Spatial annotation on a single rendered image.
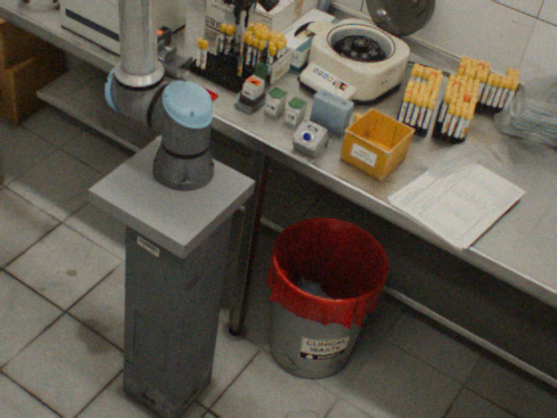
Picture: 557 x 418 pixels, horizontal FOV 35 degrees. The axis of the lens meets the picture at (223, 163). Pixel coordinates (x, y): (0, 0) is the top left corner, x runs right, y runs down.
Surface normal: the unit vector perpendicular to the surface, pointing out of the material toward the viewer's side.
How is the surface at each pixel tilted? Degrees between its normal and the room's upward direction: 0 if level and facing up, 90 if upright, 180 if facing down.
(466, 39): 90
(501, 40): 90
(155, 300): 90
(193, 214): 1
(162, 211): 1
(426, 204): 0
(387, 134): 90
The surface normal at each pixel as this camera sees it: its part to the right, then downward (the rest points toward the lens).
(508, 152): 0.09, -0.75
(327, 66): -0.70, 0.42
